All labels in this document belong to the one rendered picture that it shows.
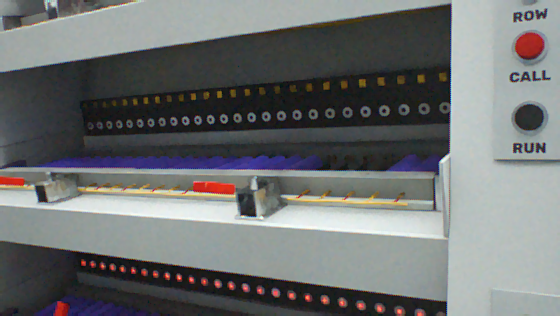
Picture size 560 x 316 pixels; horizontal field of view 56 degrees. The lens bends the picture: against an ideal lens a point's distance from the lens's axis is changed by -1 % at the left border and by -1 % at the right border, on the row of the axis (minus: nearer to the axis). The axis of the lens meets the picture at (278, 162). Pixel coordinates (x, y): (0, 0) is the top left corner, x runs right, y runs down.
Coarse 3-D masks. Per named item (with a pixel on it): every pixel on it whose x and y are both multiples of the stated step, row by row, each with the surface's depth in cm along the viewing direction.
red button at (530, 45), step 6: (522, 36) 32; (528, 36) 32; (534, 36) 31; (540, 36) 31; (516, 42) 32; (522, 42) 32; (528, 42) 32; (534, 42) 31; (540, 42) 31; (516, 48) 32; (522, 48) 32; (528, 48) 31; (534, 48) 31; (540, 48) 31; (522, 54) 32; (528, 54) 31; (534, 54) 31; (540, 54) 31
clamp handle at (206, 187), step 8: (200, 184) 38; (208, 184) 38; (216, 184) 38; (224, 184) 39; (256, 184) 43; (200, 192) 38; (208, 192) 38; (216, 192) 38; (224, 192) 39; (232, 192) 40; (240, 192) 41; (248, 192) 42
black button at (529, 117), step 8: (528, 104) 31; (520, 112) 32; (528, 112) 31; (536, 112) 31; (520, 120) 32; (528, 120) 31; (536, 120) 31; (520, 128) 32; (528, 128) 31; (536, 128) 31
